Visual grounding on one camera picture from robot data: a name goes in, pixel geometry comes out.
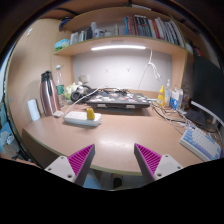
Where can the yellow charger plug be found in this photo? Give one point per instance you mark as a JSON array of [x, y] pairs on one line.
[[90, 114]]

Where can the black laptop stand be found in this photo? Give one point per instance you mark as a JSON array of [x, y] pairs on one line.
[[122, 106]]

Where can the sticker-covered closed laptop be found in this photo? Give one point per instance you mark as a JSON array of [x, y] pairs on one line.
[[119, 98]]

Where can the clear sanitizer bottle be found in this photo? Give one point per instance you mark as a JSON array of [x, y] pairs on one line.
[[168, 93]]

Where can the black headphones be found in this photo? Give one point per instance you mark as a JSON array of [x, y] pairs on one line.
[[81, 91]]

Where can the pink thermos flask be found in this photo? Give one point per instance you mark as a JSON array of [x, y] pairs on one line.
[[48, 94]]

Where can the wooden shelf unit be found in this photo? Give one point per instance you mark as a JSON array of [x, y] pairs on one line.
[[82, 12]]

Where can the blue white carton box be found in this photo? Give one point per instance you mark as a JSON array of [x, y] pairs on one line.
[[176, 98]]

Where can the white blue keyboard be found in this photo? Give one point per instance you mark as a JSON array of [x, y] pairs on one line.
[[201, 144]]

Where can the yellow glue bottle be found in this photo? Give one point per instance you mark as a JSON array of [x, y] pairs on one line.
[[161, 97]]

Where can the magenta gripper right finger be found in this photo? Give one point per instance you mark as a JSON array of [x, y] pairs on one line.
[[154, 166]]

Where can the LED light bar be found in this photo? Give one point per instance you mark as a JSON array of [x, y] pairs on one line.
[[109, 47]]

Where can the green tissue box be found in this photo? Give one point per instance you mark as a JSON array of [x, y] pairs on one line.
[[62, 43]]

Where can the white containers on shelf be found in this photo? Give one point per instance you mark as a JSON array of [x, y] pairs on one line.
[[92, 32]]

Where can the row of books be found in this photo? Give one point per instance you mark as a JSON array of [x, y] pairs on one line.
[[153, 29]]

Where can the black monitor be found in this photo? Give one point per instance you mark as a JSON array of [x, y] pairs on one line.
[[204, 82]]

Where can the white power strip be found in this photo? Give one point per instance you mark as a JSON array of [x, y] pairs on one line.
[[80, 118]]

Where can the clear plastic water bottle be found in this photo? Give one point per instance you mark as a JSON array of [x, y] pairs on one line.
[[60, 86]]

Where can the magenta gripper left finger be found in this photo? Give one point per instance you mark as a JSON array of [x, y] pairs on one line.
[[75, 167]]

